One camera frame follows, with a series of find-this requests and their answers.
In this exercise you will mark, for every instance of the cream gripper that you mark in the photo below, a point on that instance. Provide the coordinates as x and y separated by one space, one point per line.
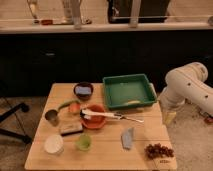
168 114

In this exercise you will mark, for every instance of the small grey-blue towel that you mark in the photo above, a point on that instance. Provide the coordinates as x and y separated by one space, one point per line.
127 138

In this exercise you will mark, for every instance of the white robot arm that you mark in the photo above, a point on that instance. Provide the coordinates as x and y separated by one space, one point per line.
186 83

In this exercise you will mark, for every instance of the green plastic cup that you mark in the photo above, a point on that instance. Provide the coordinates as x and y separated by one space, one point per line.
83 142

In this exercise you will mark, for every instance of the metal measuring cup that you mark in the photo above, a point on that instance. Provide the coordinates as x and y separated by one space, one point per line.
52 117

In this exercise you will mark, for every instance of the white paper cup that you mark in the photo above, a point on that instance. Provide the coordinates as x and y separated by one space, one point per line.
54 144

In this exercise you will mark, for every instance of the bunch of red grapes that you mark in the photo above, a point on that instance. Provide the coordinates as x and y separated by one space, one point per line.
157 150

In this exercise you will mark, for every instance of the green plastic tray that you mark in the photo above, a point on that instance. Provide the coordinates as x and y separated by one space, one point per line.
128 91

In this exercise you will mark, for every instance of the orange bowl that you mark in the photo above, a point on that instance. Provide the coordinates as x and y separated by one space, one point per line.
95 122

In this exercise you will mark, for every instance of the dark brown bowl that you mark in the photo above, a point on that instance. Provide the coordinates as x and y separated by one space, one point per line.
84 84

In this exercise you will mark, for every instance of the blue sponge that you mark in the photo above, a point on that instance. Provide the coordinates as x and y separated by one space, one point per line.
82 90

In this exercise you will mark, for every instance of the dark rectangular eraser block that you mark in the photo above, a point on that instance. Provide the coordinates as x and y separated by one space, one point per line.
71 128

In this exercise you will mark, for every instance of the black chair base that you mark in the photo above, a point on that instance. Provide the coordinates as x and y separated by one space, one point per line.
12 112

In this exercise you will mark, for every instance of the small red dish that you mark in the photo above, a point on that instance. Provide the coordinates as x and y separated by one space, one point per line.
46 22

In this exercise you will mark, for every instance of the green-handled orange toy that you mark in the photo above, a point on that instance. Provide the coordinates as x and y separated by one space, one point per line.
73 106

